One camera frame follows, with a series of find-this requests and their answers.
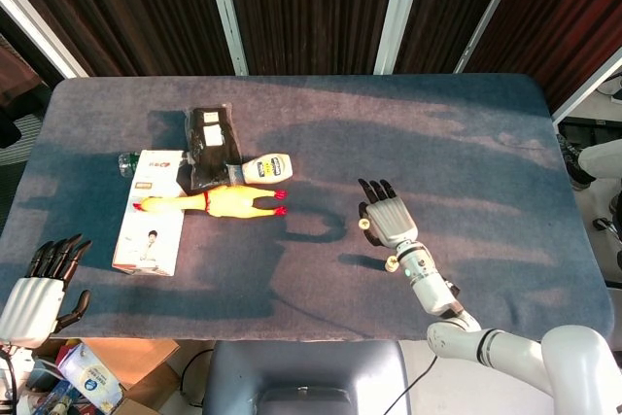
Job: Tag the right black-white robot hand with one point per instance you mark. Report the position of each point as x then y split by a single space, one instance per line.
391 220

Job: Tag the left black-white robot hand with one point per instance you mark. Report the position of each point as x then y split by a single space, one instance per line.
31 310

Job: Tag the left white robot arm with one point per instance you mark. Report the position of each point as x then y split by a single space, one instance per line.
7 376

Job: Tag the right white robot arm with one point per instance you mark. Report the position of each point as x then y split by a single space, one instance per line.
432 288

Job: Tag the white-blue pouch bag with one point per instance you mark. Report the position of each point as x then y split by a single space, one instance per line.
90 376

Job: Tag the blue snack packet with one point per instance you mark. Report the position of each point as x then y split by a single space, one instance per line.
58 398

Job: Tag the brown cardboard box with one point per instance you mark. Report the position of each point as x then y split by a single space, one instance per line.
141 361

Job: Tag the blue-grey table cloth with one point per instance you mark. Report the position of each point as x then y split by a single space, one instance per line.
486 143

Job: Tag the white booklet with photo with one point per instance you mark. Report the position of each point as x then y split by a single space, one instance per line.
146 250

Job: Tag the white mayonnaise squeeze bottle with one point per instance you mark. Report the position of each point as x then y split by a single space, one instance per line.
267 168

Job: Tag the yellow rubber chicken toy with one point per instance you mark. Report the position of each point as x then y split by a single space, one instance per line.
228 201

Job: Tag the clear green-label water bottle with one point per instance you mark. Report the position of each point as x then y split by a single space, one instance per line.
127 163

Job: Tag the grey sneaker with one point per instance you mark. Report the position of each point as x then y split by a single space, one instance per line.
573 167

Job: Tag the black plastic packet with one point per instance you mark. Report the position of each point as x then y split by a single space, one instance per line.
209 162

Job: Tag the black chair caster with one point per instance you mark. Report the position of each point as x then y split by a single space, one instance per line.
605 225

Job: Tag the white trouser leg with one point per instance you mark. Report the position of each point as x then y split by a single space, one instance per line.
602 157

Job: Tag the white aluminium partition post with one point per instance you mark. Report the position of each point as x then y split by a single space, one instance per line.
583 92
400 11
488 12
225 11
39 35

